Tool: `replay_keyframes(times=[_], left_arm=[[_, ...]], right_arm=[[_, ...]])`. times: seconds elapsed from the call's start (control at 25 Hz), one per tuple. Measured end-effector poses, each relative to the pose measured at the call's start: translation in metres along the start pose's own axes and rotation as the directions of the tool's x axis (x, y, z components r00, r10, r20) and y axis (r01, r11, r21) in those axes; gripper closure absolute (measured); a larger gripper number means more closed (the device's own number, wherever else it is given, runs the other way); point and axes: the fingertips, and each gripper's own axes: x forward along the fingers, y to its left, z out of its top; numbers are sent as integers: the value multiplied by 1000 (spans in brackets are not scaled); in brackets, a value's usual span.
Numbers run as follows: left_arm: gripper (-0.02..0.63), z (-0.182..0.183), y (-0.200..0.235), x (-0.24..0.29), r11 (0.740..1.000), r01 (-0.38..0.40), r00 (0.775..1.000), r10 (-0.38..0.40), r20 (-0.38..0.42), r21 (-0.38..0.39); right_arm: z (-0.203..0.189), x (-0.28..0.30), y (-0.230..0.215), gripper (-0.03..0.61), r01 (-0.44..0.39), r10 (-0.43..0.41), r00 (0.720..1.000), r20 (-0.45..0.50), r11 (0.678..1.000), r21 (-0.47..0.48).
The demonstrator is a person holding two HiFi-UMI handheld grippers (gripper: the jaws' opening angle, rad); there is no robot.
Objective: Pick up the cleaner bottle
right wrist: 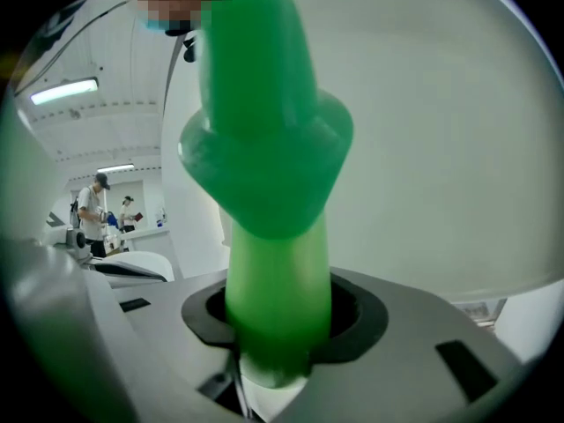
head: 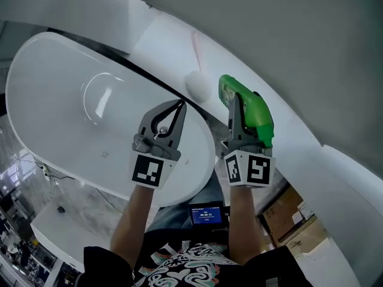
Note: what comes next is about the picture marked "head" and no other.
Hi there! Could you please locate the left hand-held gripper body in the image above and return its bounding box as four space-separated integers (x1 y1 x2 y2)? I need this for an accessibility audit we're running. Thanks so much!
130 126 183 190

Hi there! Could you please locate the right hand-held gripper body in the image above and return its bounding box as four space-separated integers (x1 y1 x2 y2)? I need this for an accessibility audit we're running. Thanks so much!
220 135 276 189

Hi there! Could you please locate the green plastic bottle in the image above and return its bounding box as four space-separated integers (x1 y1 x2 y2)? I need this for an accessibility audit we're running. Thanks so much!
218 74 275 148

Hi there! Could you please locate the person's right forearm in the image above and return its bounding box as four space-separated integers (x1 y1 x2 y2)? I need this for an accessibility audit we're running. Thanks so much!
228 184 265 265

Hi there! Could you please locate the person's left forearm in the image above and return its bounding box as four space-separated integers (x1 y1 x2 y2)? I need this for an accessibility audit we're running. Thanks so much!
109 184 156 271

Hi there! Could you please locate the person's jeans leg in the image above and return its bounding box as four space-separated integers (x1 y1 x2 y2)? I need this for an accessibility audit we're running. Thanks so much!
145 168 226 236

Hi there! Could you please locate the large cardboard box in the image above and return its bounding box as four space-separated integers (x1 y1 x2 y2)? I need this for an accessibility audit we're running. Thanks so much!
260 183 315 245

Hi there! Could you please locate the small black screen device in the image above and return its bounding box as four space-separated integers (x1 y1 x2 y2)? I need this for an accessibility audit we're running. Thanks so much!
188 201 230 230

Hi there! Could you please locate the white windowsill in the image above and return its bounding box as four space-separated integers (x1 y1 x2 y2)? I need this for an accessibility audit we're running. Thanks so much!
130 10 383 287

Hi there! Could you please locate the white bathtub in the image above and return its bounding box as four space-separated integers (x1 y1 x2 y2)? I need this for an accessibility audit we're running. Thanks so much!
5 31 217 208

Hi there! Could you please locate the grey roller blind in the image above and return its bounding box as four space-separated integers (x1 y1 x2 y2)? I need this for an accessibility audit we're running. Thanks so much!
125 0 383 169

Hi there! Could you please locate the person's patterned black shirt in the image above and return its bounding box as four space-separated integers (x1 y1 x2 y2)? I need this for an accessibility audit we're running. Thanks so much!
83 239 314 287

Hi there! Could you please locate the white counter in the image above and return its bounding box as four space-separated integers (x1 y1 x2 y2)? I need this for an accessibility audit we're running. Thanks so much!
29 203 88 272

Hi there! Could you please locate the black floor cable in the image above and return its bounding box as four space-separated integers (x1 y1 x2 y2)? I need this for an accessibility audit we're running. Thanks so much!
8 153 127 215

